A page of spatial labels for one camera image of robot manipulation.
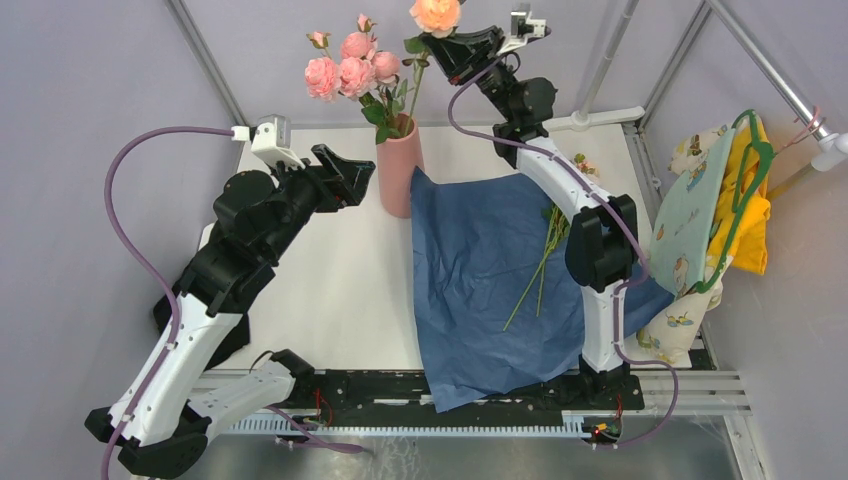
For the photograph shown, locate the pink cylindrical vase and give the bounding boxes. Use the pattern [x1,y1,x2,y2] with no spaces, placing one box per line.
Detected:
[376,114,424,219]

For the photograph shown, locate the single pink flower stem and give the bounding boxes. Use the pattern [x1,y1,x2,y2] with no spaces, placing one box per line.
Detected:
[339,14,408,144]

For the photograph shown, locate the white clothes rack stand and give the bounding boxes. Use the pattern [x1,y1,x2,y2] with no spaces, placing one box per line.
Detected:
[545,0,646,132]

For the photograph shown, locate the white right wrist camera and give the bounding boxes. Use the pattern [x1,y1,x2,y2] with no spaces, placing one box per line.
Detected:
[497,3,551,56]

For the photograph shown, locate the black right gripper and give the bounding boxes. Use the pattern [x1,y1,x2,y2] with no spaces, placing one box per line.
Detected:
[419,25,516,122]

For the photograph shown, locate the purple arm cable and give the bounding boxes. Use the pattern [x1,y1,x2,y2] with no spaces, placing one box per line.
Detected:
[99,125,366,480]
[447,56,681,449]

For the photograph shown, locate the yellow garment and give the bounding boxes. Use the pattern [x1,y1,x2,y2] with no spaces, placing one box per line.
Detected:
[706,115,774,276]

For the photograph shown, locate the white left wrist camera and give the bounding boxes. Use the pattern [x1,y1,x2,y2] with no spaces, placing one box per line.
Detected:
[231,114,308,171]

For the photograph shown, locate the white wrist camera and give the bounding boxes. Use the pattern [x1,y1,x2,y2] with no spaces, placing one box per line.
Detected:
[497,3,551,56]
[231,114,308,171]

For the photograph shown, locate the black cloth pile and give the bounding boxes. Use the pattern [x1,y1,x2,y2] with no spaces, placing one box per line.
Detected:
[176,294,251,371]

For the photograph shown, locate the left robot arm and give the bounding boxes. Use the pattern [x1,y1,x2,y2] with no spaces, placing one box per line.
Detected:
[85,144,376,479]

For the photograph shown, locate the green clothes hanger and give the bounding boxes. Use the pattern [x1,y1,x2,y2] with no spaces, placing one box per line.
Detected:
[688,108,776,294]

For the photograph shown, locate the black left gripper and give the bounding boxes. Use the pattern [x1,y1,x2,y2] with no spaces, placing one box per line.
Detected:
[263,142,376,261]

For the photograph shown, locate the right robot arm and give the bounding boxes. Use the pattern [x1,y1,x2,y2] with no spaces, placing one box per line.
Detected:
[417,26,641,408]

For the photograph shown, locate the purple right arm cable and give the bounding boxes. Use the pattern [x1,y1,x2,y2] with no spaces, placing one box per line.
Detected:
[447,56,681,449]

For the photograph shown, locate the blue flower wrapping paper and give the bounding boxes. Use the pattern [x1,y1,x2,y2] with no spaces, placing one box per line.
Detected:
[409,165,674,413]

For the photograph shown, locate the light green printed garment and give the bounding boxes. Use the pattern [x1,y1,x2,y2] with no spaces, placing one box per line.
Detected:
[637,125,735,367]

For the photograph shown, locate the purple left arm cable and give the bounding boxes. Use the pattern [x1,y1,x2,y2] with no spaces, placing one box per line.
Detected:
[99,125,366,480]

